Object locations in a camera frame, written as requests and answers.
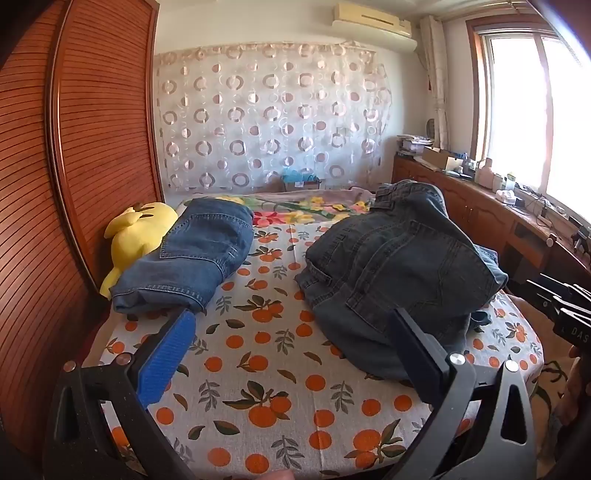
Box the orange fruit print sheet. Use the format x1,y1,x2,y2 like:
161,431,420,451
85,222,546,480

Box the open cardboard box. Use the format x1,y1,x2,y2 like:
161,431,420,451
422,147,465,172

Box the dark blue jeans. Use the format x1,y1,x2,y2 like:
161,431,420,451
294,180,509,381

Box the folded medium blue jeans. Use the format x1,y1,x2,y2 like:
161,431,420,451
111,198,256,315

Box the stack of papers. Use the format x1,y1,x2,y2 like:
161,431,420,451
396,134,435,155

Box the beige window curtain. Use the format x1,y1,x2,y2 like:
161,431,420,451
419,16,450,151

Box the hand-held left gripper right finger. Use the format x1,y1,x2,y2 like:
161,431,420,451
383,307,539,480

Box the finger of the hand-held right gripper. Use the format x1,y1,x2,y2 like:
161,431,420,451
539,299,565,321
524,276,575,303

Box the small black tripod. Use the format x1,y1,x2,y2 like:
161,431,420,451
570,224,591,259

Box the long wooden cabinet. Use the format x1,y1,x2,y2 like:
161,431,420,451
392,154,591,296

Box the small cardboard box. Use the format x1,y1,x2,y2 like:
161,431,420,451
283,178,326,192

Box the white jug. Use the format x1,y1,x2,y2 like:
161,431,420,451
475,158,495,188

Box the sheer circle-patterned curtain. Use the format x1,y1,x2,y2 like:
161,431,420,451
154,39,393,192

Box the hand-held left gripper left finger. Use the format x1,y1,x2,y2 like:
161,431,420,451
44,308,197,480

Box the white air conditioner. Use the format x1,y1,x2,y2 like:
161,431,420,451
332,2,419,51

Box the yellow plush toy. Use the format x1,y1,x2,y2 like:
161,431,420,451
99,200,178,300

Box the wood-framed window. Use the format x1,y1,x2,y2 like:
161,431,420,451
466,18,591,232

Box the person's right hand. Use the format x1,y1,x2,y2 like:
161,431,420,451
568,344,591,370

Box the floral blanket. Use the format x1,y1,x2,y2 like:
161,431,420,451
178,187,578,416

